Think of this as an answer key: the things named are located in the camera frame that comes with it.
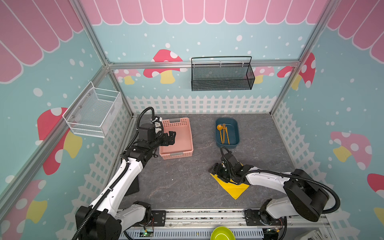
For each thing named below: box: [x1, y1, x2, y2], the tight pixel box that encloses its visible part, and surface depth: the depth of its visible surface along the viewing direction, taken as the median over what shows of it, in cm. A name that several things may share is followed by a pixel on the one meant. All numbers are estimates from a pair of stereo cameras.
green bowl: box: [210, 226, 236, 240], surface depth 70 cm
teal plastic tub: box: [215, 117, 240, 149], surface depth 110 cm
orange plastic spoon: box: [217, 124, 224, 144], surface depth 112 cm
